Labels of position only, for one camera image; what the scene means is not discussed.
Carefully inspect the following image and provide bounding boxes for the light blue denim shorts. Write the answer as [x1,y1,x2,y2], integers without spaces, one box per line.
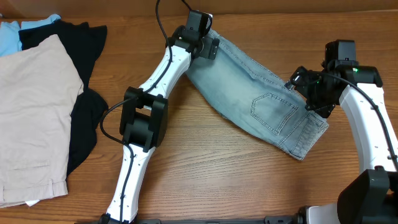
[186,30,328,160]

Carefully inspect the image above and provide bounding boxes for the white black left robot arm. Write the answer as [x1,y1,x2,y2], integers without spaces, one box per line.
[99,11,220,223]

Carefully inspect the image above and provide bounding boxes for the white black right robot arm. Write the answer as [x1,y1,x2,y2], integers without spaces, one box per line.
[287,40,397,223]

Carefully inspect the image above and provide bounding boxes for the black garment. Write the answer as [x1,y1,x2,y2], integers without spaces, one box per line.
[19,21,108,175]

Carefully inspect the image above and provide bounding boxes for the beige shorts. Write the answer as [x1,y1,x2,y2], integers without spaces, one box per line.
[1,35,83,208]

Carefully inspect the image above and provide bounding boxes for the light blue shirt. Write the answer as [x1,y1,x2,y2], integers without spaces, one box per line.
[0,14,61,57]

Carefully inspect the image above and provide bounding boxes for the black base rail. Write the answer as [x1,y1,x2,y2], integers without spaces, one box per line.
[74,215,304,224]

